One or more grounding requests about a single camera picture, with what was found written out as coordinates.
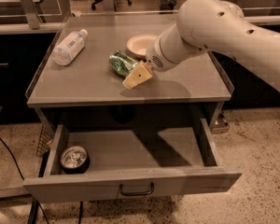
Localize crushed green soda can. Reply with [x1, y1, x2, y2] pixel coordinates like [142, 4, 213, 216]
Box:
[109, 50, 138, 77]

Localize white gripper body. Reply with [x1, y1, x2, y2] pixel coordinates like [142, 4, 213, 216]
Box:
[146, 37, 176, 72]

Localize grey cabinet table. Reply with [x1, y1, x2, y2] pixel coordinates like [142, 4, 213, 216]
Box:
[28, 13, 233, 124]

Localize black drawer handle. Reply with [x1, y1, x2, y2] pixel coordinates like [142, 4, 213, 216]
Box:
[119, 182, 155, 197]

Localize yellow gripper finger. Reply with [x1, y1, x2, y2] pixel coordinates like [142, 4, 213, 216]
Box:
[122, 61, 153, 90]

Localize black can in drawer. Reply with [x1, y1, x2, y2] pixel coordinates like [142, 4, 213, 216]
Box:
[59, 146, 91, 175]

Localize open grey top drawer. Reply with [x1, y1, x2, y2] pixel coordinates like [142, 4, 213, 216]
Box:
[24, 119, 242, 203]

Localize black floor cable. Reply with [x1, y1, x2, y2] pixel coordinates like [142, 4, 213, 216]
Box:
[0, 129, 50, 224]

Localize clear plastic water bottle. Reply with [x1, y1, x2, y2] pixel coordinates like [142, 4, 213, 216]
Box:
[51, 29, 88, 66]

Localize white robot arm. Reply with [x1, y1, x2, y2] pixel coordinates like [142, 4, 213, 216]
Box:
[123, 0, 280, 92]

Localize white bowl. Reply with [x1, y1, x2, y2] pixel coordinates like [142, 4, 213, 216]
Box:
[127, 35, 157, 60]

